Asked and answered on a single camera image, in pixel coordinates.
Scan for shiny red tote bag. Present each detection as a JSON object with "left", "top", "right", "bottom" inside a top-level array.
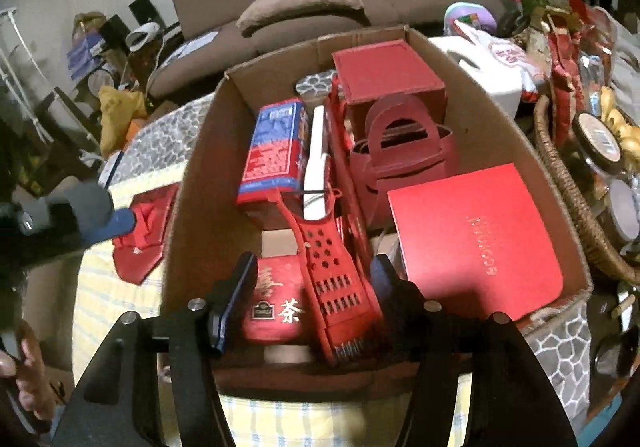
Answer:
[{"left": 112, "top": 183, "right": 180, "bottom": 285}]

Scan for white long object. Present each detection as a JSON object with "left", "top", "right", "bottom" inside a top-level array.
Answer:
[{"left": 303, "top": 105, "right": 330, "bottom": 221}]

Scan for person's left hand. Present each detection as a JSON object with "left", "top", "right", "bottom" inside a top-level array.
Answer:
[{"left": 1, "top": 321, "right": 55, "bottom": 422}]

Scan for dark blue white box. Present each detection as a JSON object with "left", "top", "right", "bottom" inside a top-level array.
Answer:
[{"left": 98, "top": 150, "right": 124, "bottom": 188}]

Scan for red tea tin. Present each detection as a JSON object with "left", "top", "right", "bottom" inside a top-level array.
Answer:
[{"left": 242, "top": 255, "right": 314, "bottom": 345}]

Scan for brown cardboard box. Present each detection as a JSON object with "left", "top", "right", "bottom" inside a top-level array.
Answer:
[{"left": 162, "top": 27, "right": 592, "bottom": 401}]

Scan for flat red gift box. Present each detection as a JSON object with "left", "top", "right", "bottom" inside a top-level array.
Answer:
[{"left": 387, "top": 163, "right": 563, "bottom": 321}]

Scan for yellow plastic bag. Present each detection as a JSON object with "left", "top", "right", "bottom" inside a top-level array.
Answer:
[{"left": 99, "top": 85, "right": 148, "bottom": 158}]

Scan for white metal rack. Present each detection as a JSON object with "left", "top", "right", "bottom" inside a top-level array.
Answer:
[{"left": 1, "top": 5, "right": 53, "bottom": 146}]

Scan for blue red tea carton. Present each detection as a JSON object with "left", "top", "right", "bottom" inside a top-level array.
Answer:
[{"left": 236, "top": 98, "right": 309, "bottom": 204}]

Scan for red felt handbag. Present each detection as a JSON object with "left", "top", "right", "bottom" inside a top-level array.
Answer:
[{"left": 349, "top": 94, "right": 458, "bottom": 230}]

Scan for papers on sofa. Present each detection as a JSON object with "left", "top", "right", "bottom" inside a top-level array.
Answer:
[{"left": 160, "top": 30, "right": 218, "bottom": 68}]

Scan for wicker basket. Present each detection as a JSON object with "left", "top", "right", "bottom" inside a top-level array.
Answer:
[{"left": 533, "top": 95, "right": 640, "bottom": 285}]

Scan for jar with barcode lid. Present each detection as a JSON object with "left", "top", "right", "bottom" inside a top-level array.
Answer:
[{"left": 572, "top": 111, "right": 623, "bottom": 174}]

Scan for red lidded square box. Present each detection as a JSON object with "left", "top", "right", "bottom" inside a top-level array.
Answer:
[{"left": 332, "top": 40, "right": 448, "bottom": 141}]

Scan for bananas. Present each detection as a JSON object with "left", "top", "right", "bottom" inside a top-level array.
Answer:
[{"left": 600, "top": 86, "right": 640, "bottom": 166}]

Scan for white plastic bag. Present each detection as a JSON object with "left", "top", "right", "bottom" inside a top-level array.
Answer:
[{"left": 430, "top": 20, "right": 548, "bottom": 119}]

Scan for purple round container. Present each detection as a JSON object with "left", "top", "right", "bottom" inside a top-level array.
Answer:
[{"left": 444, "top": 2, "right": 497, "bottom": 36}]

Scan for beige sofa cushion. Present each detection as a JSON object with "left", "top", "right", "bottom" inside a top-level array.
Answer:
[{"left": 235, "top": 0, "right": 364, "bottom": 34}]

